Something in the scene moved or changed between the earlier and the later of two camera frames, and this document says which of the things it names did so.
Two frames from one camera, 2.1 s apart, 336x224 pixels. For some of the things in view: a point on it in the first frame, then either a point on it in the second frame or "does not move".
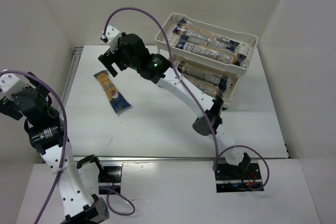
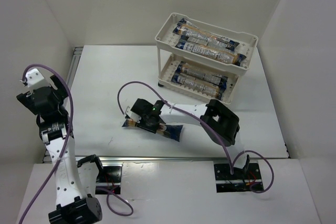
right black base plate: [237, 178] does not move
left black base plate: [109, 177] does not move
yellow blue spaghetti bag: [118, 103] -> [172, 131]
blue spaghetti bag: [212, 53] does not move
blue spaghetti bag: [184, 27] does not move
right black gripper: [111, 60] -> [143, 125]
